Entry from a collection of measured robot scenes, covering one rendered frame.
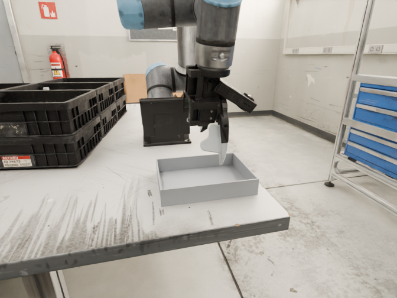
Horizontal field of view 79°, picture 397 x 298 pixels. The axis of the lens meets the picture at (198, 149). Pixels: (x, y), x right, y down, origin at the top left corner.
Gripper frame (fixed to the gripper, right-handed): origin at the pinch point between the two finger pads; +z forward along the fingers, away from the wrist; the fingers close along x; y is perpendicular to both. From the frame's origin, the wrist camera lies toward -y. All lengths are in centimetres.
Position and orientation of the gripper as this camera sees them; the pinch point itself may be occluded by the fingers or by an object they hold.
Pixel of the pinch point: (212, 147)
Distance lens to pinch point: 60.3
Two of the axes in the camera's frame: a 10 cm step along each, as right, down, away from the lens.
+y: -9.6, 1.0, -2.7
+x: 2.8, 5.6, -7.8
